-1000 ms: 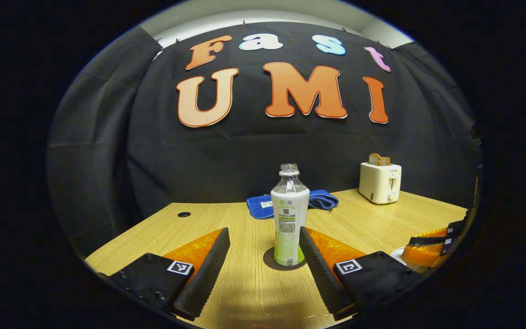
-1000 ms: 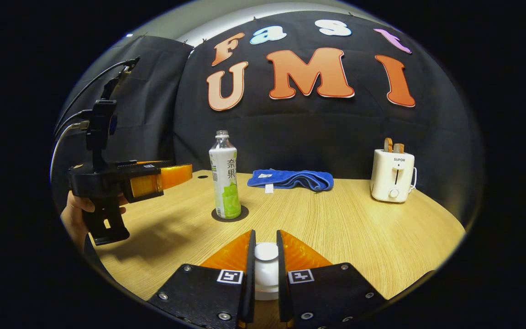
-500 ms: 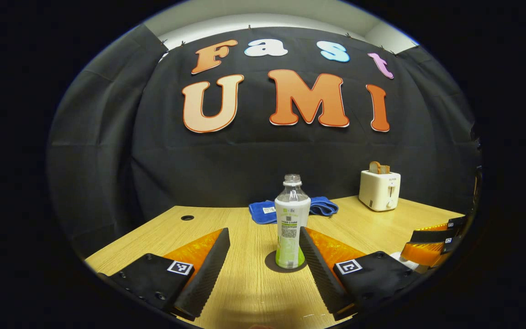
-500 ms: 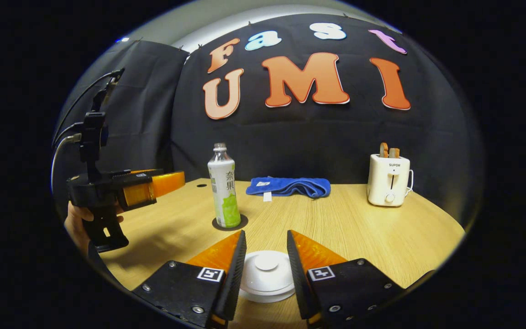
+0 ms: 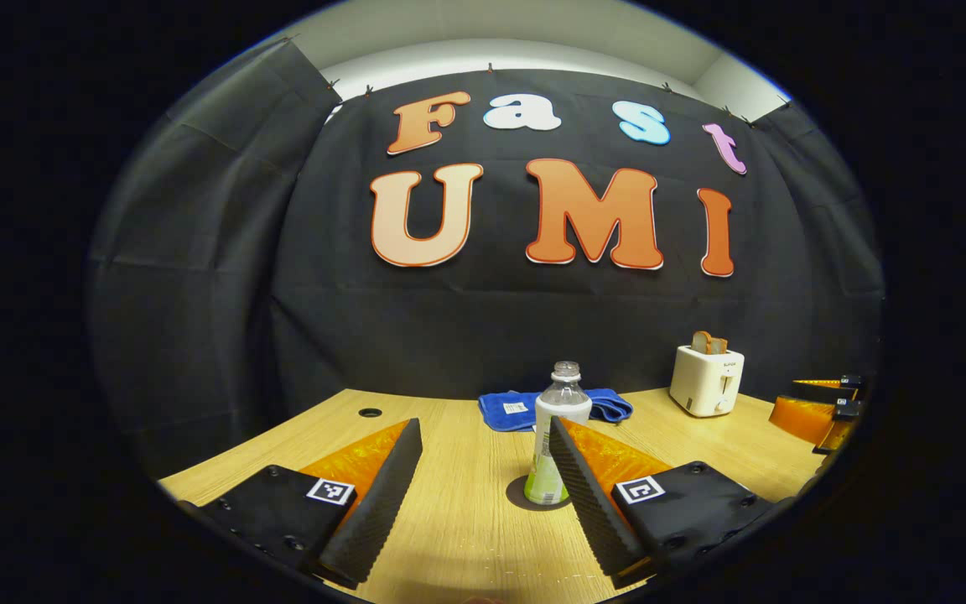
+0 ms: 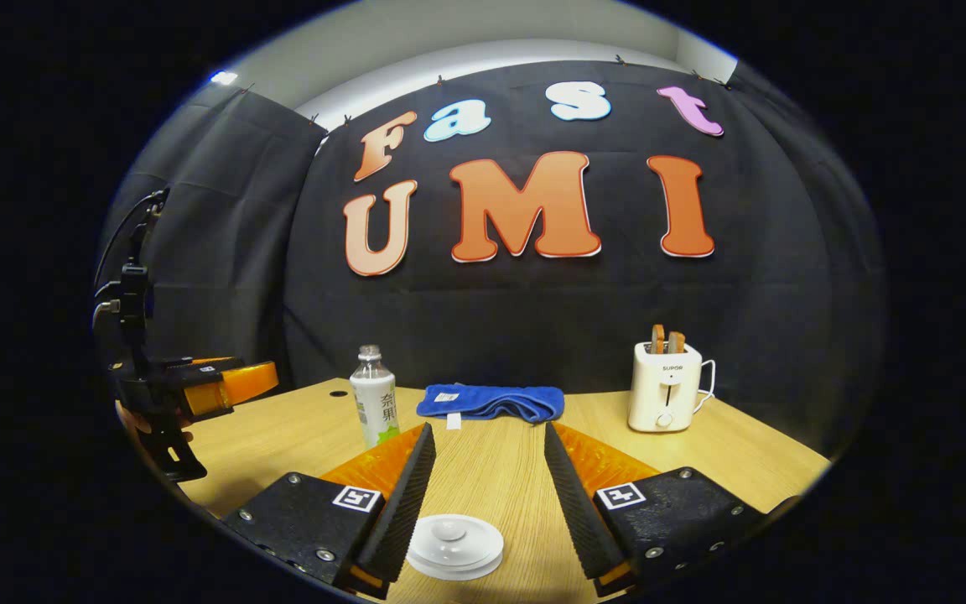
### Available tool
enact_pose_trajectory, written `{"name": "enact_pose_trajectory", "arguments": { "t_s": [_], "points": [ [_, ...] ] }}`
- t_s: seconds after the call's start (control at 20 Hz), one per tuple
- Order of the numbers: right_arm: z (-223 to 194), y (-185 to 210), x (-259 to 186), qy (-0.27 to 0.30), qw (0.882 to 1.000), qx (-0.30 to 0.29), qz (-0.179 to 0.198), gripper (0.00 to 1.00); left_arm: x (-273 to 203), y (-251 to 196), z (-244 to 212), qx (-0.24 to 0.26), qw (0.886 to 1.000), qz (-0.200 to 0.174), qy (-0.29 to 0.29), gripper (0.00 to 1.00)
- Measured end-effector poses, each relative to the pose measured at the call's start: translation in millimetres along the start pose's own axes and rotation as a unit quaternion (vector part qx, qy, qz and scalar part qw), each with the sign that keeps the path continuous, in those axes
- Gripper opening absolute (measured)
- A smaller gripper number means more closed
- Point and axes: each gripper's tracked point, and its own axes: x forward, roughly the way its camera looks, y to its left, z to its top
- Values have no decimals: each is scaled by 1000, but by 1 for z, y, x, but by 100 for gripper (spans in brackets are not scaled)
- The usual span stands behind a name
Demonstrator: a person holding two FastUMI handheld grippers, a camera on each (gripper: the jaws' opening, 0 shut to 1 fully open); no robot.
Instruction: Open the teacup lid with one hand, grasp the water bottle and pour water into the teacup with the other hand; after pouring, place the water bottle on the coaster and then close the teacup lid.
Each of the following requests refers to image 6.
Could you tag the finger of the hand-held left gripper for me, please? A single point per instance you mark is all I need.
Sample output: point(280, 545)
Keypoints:
point(206, 366)
point(240, 384)

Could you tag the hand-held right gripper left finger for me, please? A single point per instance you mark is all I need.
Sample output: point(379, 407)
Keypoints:
point(403, 512)

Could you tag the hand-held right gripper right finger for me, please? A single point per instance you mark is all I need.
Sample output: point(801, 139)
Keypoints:
point(579, 512)

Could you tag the white teacup lid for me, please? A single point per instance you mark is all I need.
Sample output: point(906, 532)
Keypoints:
point(454, 533)

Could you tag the clear water bottle white label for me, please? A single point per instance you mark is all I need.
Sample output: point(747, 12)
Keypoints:
point(374, 403)

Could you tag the white saucer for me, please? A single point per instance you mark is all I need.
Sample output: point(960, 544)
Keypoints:
point(454, 577)

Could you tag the blue towel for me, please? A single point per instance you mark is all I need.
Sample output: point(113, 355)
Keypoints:
point(500, 401)

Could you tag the white toaster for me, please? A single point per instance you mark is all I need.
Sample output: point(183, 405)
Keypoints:
point(663, 386)

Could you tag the toasted bread slice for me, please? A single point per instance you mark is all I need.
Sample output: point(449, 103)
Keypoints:
point(677, 342)
point(658, 338)

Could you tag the small ceiling light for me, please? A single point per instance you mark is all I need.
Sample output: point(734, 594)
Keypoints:
point(223, 77)

